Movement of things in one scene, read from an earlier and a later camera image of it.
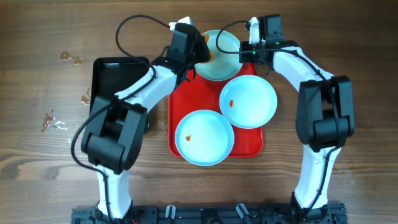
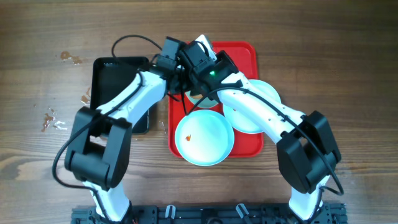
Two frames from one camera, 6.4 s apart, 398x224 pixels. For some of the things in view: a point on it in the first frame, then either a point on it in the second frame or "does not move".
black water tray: x=112 y=76 does not move
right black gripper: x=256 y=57 → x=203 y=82
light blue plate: x=224 y=66 → x=205 y=102
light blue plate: x=204 y=137 does not move
